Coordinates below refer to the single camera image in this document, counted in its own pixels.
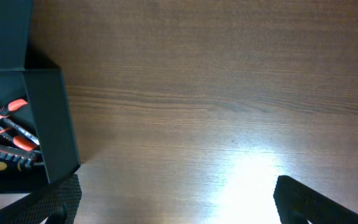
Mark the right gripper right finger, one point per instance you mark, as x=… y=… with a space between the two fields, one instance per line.
x=297 y=203

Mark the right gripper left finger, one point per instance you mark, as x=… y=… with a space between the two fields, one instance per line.
x=55 y=203

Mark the orange socket bit rail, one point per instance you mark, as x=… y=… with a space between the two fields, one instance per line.
x=21 y=156

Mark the yellow black screwdriver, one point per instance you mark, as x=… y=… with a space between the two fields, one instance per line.
x=11 y=166

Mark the orange black needle-nose pliers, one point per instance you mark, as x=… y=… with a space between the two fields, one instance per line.
x=13 y=132

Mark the dark green hinged box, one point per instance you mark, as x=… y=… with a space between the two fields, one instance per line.
x=26 y=72

